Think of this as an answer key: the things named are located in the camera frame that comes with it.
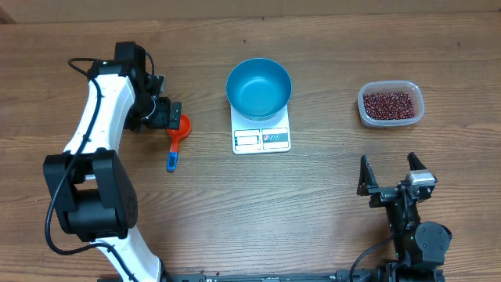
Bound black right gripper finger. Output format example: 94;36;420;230
357;155;378;196
407;152;427;171

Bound red scoop with blue handle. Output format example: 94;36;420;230
166;114;192;172

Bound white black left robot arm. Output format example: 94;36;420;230
43;42;191;281

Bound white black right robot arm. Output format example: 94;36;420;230
348;152;452;281

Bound white digital kitchen scale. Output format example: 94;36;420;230
230;107;292;155

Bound blue plastic bowl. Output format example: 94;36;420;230
225;58;293;121

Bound clear plastic food container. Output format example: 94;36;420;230
357;80;425;128

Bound red adzuki beans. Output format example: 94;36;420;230
363;92;415;120

